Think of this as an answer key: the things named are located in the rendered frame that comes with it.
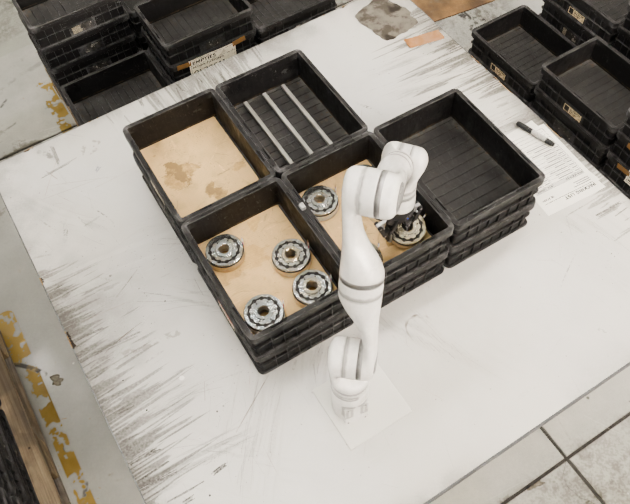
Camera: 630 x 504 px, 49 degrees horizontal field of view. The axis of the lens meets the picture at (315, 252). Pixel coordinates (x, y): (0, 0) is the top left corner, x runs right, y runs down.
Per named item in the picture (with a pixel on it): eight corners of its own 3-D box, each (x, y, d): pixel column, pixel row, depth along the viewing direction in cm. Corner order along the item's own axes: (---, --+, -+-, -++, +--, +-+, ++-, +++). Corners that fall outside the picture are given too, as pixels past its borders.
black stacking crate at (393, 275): (450, 252, 187) (455, 229, 178) (358, 305, 180) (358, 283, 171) (369, 157, 206) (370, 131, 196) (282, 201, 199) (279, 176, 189)
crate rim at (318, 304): (358, 287, 172) (358, 283, 170) (251, 347, 165) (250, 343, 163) (278, 180, 191) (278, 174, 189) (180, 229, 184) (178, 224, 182)
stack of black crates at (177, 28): (234, 52, 329) (219, -31, 291) (266, 90, 315) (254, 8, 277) (158, 86, 319) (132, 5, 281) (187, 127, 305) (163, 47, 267)
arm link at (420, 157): (426, 183, 168) (391, 175, 170) (432, 143, 155) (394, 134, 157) (418, 206, 165) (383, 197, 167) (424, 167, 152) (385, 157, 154)
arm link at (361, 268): (337, 177, 124) (331, 289, 139) (389, 186, 122) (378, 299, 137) (351, 155, 132) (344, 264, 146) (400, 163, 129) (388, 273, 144)
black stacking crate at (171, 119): (281, 200, 199) (277, 176, 189) (188, 247, 192) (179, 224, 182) (219, 114, 218) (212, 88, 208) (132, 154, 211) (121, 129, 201)
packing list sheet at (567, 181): (610, 184, 210) (610, 183, 210) (551, 219, 205) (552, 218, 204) (536, 117, 226) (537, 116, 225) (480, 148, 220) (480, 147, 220)
